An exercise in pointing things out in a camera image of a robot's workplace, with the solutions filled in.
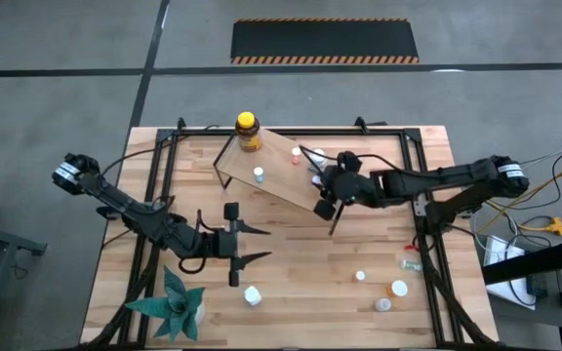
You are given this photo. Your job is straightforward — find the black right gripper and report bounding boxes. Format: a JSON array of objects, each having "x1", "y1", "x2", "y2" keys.
[{"x1": 299, "y1": 144, "x2": 378, "y2": 222}]

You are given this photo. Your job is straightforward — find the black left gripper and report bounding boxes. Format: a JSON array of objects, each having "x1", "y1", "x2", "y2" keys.
[{"x1": 209, "y1": 202, "x2": 274, "y2": 289}]

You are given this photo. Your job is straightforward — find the wooden shelf black metal legs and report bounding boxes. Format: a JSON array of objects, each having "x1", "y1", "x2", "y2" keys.
[{"x1": 212, "y1": 127, "x2": 363, "y2": 236}]

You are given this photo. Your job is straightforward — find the amber bottle yellow cap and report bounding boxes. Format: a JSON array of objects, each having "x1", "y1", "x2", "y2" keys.
[{"x1": 234, "y1": 111, "x2": 262, "y2": 153}]

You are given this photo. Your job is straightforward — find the white plant pot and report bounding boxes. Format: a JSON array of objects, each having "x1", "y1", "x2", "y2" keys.
[{"x1": 193, "y1": 300, "x2": 208, "y2": 327}]

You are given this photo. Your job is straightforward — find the teal artificial succulent plant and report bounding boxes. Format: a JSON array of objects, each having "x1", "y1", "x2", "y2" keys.
[{"x1": 124, "y1": 265, "x2": 208, "y2": 343}]

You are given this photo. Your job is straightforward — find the black hazard-striped floor mat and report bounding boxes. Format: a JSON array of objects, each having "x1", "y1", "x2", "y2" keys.
[{"x1": 229, "y1": 18, "x2": 421, "y2": 65}]

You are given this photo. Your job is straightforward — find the amber bottle white cap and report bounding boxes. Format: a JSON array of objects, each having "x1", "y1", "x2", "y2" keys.
[{"x1": 385, "y1": 279, "x2": 409, "y2": 298}]

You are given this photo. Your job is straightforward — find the white papers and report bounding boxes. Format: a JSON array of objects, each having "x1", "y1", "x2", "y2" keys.
[{"x1": 483, "y1": 235, "x2": 539, "y2": 311}]

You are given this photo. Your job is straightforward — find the black side desk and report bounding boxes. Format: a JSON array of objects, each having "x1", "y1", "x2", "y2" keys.
[{"x1": 480, "y1": 236, "x2": 562, "y2": 351}]

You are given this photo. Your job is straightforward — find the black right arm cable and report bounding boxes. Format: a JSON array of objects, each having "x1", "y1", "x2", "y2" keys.
[{"x1": 356, "y1": 152, "x2": 409, "y2": 173}]

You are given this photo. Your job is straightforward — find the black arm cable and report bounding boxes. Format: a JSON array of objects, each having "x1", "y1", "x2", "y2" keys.
[
  {"x1": 98, "y1": 124, "x2": 221, "y2": 179},
  {"x1": 356, "y1": 152, "x2": 409, "y2": 173}
]

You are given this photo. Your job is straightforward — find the black metal table frame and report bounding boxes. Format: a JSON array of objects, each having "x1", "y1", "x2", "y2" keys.
[{"x1": 83, "y1": 116, "x2": 495, "y2": 350}]

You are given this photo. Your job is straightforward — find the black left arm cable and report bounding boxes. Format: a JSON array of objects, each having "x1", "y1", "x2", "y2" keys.
[{"x1": 98, "y1": 124, "x2": 221, "y2": 179}]

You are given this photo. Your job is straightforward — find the yellow power cable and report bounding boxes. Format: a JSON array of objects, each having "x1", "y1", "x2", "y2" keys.
[{"x1": 475, "y1": 165, "x2": 562, "y2": 238}]

